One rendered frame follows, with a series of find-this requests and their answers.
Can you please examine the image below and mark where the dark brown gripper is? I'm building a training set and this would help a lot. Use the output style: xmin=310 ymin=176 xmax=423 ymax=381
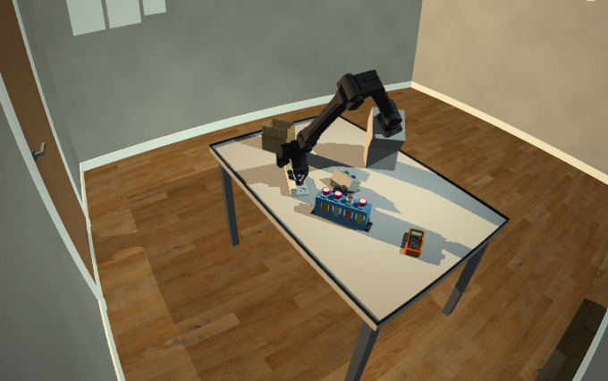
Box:
xmin=291 ymin=155 xmax=309 ymax=184

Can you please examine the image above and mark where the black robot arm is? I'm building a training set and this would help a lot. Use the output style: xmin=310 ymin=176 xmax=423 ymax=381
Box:
xmin=276 ymin=70 xmax=402 ymax=168

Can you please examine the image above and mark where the black table edge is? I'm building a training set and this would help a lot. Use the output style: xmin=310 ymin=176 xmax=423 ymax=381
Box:
xmin=209 ymin=130 xmax=510 ymax=326

